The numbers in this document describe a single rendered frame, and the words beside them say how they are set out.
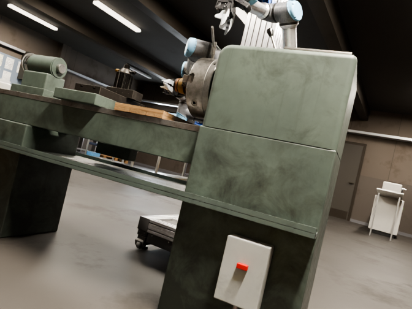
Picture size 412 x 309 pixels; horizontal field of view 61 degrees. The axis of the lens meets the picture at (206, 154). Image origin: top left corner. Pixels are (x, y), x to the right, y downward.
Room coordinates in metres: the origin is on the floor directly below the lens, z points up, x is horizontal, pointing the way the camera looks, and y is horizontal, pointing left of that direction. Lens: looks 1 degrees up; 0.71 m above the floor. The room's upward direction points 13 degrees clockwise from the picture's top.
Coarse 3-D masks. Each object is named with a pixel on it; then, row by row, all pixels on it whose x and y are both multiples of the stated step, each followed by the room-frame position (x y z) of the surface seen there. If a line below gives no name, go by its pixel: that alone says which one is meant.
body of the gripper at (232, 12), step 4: (220, 0) 1.68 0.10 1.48; (224, 0) 1.67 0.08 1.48; (228, 0) 1.66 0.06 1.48; (232, 0) 1.66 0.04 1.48; (216, 4) 1.68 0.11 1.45; (220, 4) 1.67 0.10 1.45; (224, 4) 1.67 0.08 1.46; (232, 4) 1.66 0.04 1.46; (216, 8) 1.68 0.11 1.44; (220, 8) 1.66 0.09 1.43; (224, 8) 1.66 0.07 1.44; (232, 8) 1.67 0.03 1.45; (220, 12) 1.70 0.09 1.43; (232, 12) 1.68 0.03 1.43; (232, 16) 1.69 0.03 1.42
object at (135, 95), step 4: (108, 88) 2.14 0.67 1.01; (112, 88) 2.13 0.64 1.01; (116, 88) 2.12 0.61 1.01; (120, 88) 2.11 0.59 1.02; (116, 92) 2.12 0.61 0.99; (120, 92) 2.11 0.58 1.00; (124, 92) 2.09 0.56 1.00; (128, 92) 2.08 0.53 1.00; (132, 92) 2.07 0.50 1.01; (136, 92) 2.09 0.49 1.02; (124, 96) 2.09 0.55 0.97; (128, 96) 2.08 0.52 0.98; (132, 96) 2.07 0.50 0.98; (136, 96) 2.10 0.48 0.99; (140, 96) 2.14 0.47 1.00; (132, 100) 2.14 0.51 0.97; (136, 100) 2.11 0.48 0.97; (140, 100) 2.15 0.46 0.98
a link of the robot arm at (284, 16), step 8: (272, 8) 2.09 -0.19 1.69; (280, 8) 2.06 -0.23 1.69; (288, 8) 2.02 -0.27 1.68; (296, 8) 2.03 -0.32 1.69; (272, 16) 2.10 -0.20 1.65; (280, 16) 2.07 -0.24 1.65; (288, 16) 2.04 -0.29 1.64; (296, 16) 2.03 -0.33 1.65; (280, 24) 2.09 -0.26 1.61; (288, 24) 2.06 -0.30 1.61; (296, 24) 2.07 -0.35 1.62; (288, 32) 2.09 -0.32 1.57; (296, 32) 2.12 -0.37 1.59; (288, 40) 2.11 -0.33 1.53; (296, 40) 2.13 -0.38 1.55
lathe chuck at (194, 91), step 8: (200, 64) 1.73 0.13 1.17; (208, 64) 1.72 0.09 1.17; (192, 72) 1.72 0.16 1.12; (200, 72) 1.70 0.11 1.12; (200, 80) 1.69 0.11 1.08; (192, 88) 1.71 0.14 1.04; (200, 88) 1.69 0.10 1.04; (192, 96) 1.73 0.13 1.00; (200, 96) 1.70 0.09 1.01; (192, 104) 1.75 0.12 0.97; (200, 104) 1.73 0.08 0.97; (192, 112) 1.80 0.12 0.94; (200, 112) 1.77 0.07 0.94
